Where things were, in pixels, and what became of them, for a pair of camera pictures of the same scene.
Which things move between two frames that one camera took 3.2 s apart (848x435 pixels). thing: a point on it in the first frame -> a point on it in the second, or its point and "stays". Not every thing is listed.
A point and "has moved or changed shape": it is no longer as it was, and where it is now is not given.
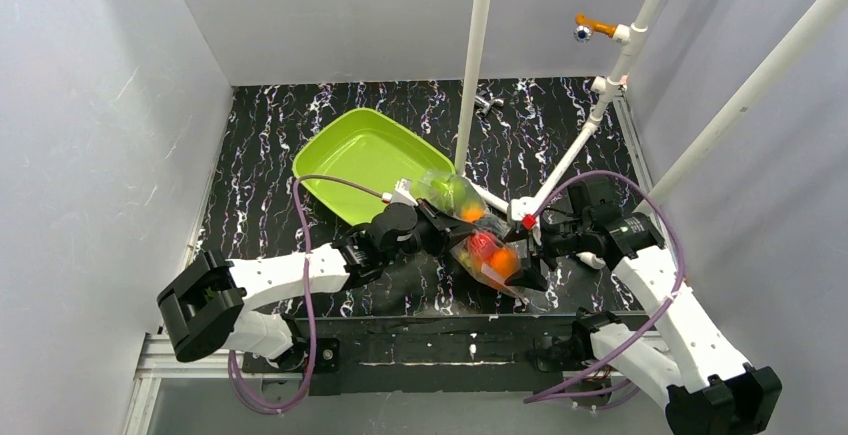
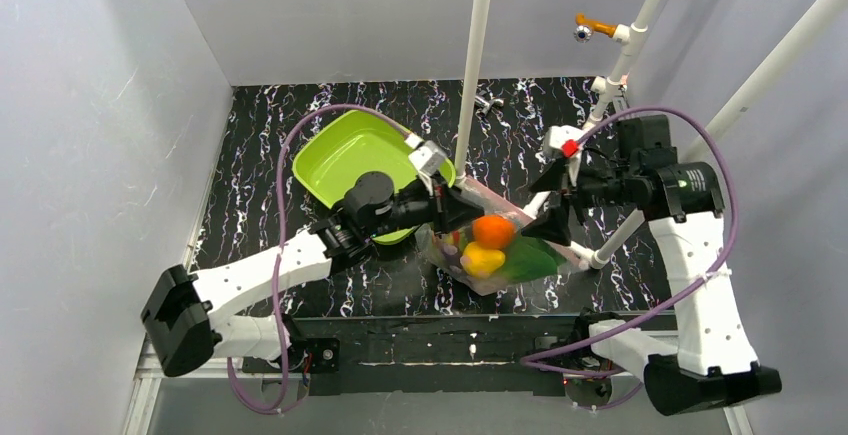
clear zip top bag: (484, 252) has moved or changed shape
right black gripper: (549, 246) -> (569, 189)
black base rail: (432, 355) stays
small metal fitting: (486, 104) stays
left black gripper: (439, 233) -> (439, 204)
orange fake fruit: (504, 262) -> (493, 231)
